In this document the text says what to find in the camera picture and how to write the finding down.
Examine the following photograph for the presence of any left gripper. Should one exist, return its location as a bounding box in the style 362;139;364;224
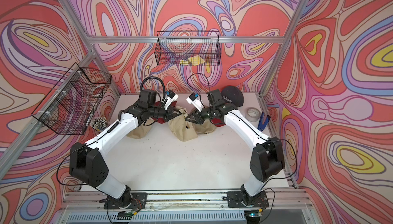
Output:
147;104;182;123

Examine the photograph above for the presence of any dark red cap front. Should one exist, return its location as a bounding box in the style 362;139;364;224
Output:
152;101;178;124

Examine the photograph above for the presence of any beige cap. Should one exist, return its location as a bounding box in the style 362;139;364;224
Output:
193;120;217;135
168;106;198;142
126;118;156;140

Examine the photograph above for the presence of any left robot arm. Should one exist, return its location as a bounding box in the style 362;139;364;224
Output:
69;90;181;209

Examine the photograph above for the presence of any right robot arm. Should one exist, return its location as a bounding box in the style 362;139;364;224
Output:
185;89;285;207

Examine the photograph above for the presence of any red Colorado cap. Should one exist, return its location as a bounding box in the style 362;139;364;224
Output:
210;118;226;127

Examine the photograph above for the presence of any grey Colorado cap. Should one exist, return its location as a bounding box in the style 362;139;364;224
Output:
221;86;244;107

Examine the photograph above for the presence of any clear tape roll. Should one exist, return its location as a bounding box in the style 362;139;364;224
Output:
245;107;262;122

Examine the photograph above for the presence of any cup of pencils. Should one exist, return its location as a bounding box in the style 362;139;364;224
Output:
90;117;108;132

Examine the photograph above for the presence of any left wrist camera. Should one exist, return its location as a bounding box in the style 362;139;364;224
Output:
162;90;179;110

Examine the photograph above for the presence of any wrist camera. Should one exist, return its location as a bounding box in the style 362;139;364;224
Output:
162;90;179;110
186;93;204;111

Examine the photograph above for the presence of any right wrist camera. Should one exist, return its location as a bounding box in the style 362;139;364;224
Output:
186;93;204;111

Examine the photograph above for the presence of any black wire basket back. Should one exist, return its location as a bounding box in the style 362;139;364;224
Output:
154;30;222;66

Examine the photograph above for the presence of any black wire basket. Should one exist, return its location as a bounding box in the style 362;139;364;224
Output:
31;63;112;135
154;30;222;66

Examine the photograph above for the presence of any black wire basket left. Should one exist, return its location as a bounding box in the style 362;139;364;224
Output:
31;63;112;135

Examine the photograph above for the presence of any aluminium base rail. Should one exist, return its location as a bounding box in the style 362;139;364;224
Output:
54;188;319;224

